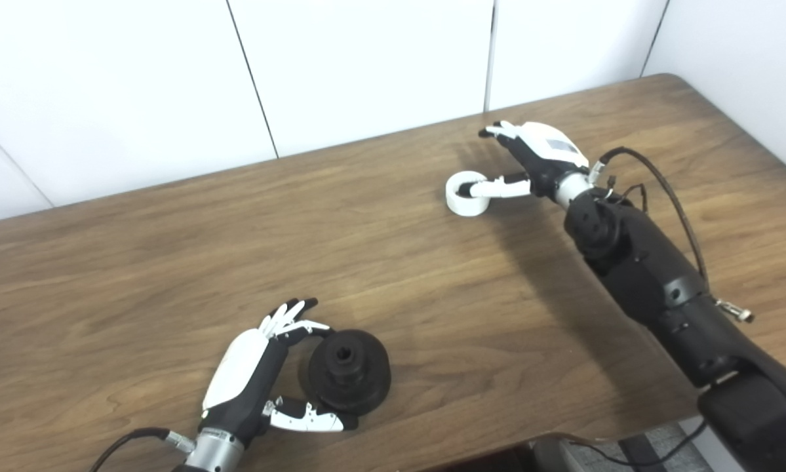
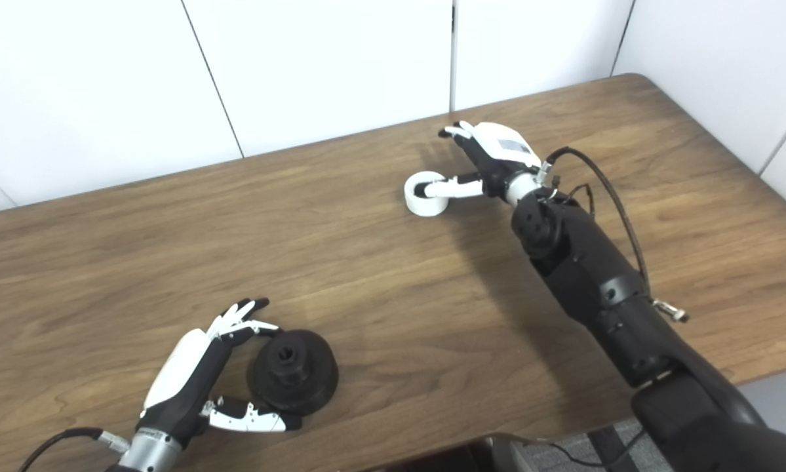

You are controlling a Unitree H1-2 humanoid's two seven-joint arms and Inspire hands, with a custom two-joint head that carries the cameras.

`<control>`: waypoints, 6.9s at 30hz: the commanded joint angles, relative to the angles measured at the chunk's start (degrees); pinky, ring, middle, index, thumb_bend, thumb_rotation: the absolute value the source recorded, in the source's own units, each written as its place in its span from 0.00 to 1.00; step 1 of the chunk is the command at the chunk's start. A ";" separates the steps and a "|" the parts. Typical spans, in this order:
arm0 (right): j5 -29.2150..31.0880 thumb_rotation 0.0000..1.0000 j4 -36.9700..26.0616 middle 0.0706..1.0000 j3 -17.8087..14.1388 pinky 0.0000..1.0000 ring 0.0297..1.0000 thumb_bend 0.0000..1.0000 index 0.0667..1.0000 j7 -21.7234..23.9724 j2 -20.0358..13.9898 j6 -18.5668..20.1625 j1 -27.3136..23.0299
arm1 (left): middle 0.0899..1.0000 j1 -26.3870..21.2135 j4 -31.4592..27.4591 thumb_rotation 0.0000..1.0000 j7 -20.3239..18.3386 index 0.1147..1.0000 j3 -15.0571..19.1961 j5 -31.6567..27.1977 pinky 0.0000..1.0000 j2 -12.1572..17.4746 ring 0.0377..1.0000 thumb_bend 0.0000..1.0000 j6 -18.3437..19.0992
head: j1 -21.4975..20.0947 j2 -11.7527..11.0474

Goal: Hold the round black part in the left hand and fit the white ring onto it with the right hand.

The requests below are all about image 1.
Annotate round black stepped part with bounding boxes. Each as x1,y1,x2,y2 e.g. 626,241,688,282
304,329,392,417

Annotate white toothed ring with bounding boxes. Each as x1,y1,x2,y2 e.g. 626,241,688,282
445,171,492,217

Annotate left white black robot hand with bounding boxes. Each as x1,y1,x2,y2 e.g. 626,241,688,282
201,298,359,441

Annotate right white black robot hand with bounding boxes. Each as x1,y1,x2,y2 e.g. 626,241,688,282
458,121,591,201

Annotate left arm thin wires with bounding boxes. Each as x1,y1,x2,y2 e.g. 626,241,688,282
602,176,649,214

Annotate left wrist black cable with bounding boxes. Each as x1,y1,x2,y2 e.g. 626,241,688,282
88,427,197,472

